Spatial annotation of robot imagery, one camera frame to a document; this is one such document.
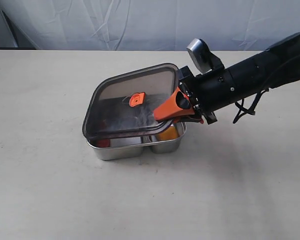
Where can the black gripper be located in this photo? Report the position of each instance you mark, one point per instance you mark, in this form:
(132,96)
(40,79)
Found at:
(202,94)

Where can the yellow toy cheese wedge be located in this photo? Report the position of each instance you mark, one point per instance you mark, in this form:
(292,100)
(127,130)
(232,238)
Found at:
(170,133)

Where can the dark transparent lunchbox lid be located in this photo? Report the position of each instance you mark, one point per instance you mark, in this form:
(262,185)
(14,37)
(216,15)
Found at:
(123,106)

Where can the red toy sausage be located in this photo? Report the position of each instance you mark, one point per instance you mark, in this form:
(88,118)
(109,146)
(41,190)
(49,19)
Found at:
(103,143)

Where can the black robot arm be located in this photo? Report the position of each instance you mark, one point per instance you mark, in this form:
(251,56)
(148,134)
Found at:
(276,66)

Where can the stainless steel two-compartment lunchbox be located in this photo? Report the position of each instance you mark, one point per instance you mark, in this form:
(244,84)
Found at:
(121,148)

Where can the white backdrop cloth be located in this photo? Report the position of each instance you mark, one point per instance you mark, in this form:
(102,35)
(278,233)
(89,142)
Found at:
(146,25)

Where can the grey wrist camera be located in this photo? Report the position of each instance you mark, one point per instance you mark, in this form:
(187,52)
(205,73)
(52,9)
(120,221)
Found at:
(203,59)

